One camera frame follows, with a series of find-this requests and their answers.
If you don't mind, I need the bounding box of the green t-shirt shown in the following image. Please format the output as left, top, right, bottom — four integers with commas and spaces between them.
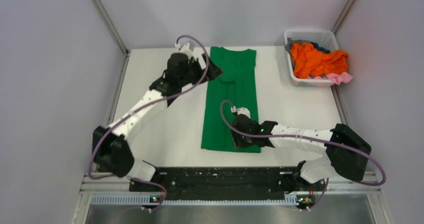
200, 46, 261, 153

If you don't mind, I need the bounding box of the blue garment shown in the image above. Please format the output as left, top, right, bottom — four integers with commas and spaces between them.
311, 42, 330, 54

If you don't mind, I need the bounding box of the grey garment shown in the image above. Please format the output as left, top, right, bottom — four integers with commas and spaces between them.
285, 37, 302, 53

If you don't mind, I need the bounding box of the orange t-shirt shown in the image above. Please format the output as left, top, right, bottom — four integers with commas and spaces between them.
289, 42, 349, 79

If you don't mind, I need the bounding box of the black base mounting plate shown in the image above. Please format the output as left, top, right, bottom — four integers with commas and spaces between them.
129, 167, 325, 201

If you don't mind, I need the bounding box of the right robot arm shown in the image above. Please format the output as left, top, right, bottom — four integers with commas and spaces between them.
230, 114, 372, 190

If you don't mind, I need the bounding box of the pink garment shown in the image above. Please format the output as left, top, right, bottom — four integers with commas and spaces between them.
313, 72, 353, 85

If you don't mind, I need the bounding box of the white plastic laundry basket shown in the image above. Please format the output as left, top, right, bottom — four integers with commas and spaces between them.
284, 28, 339, 88

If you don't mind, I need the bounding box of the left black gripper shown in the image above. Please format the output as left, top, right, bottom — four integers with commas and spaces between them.
179, 52, 223, 86

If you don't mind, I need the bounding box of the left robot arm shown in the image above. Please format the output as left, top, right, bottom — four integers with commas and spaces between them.
90, 52, 223, 191

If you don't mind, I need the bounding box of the aluminium frame rail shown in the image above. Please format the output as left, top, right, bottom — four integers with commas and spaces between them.
79, 171, 382, 207

